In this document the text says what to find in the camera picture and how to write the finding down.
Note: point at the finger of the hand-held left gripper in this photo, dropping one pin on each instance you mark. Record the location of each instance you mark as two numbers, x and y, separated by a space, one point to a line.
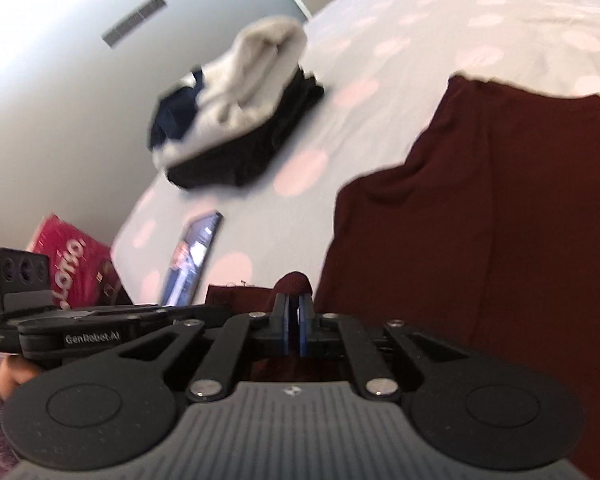
180 311

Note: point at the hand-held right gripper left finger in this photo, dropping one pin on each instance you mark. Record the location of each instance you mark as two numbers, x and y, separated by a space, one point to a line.
281 325

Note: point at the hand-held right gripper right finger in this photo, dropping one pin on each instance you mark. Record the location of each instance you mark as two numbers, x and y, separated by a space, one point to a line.
306 325

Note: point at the maroon sweater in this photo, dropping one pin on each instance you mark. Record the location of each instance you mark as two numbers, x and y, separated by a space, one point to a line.
480 235

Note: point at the person's left hand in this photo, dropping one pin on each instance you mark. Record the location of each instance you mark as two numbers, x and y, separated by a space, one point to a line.
15 375

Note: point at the smartphone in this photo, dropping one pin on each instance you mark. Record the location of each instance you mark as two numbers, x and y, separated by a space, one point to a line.
192 260

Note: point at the red bag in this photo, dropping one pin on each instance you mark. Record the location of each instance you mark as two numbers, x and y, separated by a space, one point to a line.
75 265

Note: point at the navy folded garment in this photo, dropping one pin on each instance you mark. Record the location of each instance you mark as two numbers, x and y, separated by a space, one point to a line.
172 115

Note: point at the white folded garment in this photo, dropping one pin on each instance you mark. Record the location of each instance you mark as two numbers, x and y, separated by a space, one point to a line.
250 75

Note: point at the grey wall vent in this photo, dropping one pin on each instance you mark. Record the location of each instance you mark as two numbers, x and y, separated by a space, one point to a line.
134 20

